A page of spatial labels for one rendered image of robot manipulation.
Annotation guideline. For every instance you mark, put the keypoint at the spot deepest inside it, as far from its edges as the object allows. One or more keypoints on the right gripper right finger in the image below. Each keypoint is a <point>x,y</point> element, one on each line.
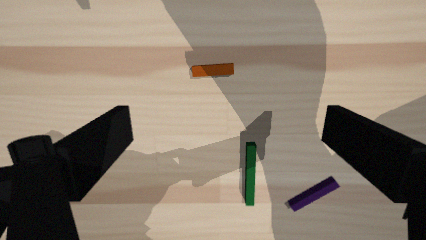
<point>394,163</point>

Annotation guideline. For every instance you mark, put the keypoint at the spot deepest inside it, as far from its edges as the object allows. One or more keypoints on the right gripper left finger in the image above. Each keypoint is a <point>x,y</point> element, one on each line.
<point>39,208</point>

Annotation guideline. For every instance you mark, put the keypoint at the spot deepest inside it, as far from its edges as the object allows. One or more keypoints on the purple rod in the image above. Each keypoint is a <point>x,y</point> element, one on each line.
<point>315,192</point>

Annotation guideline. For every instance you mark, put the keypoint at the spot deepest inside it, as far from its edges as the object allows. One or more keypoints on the green rod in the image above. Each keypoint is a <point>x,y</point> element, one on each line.
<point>250,170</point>

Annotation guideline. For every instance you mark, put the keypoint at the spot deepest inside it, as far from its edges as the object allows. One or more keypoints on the orange rectangular block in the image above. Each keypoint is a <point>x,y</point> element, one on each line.
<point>213,69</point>

